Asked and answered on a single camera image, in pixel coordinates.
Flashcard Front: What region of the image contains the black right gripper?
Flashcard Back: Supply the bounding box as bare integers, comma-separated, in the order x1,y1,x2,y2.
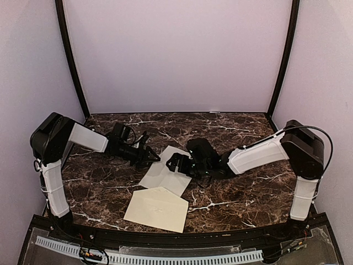
167,152,210,179

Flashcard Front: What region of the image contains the white slotted cable duct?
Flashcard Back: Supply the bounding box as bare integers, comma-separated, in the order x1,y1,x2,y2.
35,236,263,264

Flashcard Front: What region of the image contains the black corner frame post left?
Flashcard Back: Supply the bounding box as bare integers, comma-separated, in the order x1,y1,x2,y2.
55,0,90,120

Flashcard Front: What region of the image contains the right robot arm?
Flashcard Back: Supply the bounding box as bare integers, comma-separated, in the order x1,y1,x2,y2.
165,120,330,240

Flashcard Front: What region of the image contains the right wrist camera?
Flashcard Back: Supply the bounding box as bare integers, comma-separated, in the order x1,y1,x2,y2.
186,138,220,166

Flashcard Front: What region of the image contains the black corner frame post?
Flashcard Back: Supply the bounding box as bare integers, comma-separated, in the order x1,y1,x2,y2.
55,0,90,120
266,0,300,119

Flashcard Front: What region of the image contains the black front rail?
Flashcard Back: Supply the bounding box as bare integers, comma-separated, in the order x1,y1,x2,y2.
30,214,329,249

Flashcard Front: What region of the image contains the white letter paper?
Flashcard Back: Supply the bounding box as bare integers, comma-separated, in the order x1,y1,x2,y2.
139,146,191,197

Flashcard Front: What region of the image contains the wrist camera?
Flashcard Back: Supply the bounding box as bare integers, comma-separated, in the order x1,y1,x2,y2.
186,138,220,166
111,123,131,142

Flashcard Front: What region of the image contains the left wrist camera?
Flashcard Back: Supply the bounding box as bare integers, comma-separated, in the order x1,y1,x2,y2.
111,123,131,142

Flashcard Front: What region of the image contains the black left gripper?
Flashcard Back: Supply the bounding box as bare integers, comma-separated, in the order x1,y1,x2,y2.
118,142,161,168

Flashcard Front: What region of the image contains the black corner frame post right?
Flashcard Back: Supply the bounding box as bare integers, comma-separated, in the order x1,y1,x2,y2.
266,0,300,119

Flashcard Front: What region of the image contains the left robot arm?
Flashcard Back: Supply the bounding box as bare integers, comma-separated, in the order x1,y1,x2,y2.
30,112,161,241

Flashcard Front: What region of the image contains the cream envelope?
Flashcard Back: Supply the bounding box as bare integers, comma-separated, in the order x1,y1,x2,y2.
124,187,189,233

